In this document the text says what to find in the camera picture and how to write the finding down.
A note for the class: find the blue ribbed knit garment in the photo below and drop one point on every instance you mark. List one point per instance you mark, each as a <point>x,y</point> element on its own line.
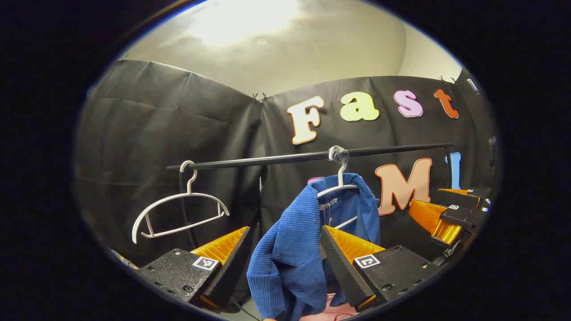
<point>285,249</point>

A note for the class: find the white plastic hanger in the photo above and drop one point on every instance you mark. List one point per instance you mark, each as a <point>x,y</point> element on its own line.
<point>187,194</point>

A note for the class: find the black backdrop cloth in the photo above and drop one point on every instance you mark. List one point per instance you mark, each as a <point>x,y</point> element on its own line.
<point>156,125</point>

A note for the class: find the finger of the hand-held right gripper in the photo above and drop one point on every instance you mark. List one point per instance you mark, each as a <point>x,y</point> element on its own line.
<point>461,216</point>
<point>459,198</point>

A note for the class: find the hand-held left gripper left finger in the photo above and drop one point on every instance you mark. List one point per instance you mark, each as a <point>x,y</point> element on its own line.
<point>223,276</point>

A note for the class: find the black clothes rack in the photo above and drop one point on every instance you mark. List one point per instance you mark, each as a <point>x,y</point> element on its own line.
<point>267,159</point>

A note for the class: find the white hanger with taped hook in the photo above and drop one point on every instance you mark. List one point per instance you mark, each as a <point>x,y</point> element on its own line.
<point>341,178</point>

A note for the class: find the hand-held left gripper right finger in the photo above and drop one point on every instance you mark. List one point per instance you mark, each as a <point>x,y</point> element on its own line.
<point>343,272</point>

